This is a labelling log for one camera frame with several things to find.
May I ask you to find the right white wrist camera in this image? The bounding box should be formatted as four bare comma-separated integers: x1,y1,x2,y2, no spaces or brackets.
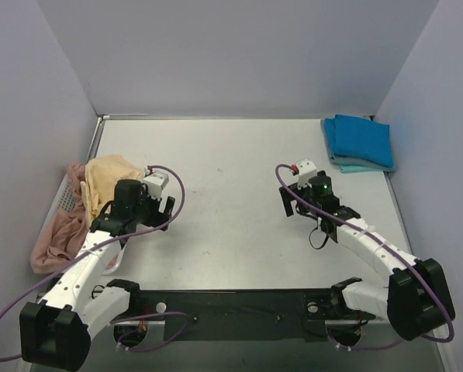
292,158,317,190

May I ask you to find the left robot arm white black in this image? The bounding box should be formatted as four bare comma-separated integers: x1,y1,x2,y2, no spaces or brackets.
19,171,174,371

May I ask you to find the folded teal t shirt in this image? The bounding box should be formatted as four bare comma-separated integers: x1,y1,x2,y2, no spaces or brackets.
339,164,386,174

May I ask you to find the white perforated plastic basket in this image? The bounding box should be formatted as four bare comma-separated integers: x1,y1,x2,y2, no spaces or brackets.
40,170,145,276

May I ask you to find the aluminium rail frame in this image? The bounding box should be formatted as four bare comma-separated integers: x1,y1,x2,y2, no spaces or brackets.
28,290,447,326

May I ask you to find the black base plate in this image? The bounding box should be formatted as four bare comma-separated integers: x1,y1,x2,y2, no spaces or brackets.
112,289,374,349

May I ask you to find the folded grey-blue t shirt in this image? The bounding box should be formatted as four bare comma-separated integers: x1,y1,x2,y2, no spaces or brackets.
320,119,396,172

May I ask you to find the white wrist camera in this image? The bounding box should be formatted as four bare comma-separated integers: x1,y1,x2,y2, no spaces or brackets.
142,167,169,200
292,158,317,190

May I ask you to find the bright blue t shirt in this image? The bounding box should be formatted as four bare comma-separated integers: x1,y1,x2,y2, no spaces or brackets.
327,114,395,167

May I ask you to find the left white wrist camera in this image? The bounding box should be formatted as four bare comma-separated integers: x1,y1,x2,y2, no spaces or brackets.
142,167,169,200

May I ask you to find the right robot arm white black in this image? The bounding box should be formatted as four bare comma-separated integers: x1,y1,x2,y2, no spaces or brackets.
278,165,455,343

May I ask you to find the pale yellow t shirt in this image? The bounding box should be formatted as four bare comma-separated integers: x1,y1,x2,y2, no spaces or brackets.
80,154,145,227

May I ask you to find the dusty pink t shirt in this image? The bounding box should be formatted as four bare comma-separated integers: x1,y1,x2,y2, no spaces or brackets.
29,164,88,274

